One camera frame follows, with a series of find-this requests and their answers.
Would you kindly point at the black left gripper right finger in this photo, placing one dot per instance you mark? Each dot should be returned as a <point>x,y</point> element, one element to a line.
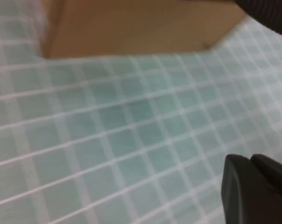
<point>276,177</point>

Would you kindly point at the brown cardboard shoe box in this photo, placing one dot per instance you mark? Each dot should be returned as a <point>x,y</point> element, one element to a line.
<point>131,28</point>

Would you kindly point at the black mesh sneaker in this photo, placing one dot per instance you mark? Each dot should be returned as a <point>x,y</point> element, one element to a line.
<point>271,14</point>

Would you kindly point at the green checked tablecloth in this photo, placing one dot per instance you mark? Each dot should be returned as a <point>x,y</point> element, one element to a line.
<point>131,116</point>

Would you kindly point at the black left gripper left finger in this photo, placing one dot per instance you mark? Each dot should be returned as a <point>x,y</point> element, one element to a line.
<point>243,198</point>

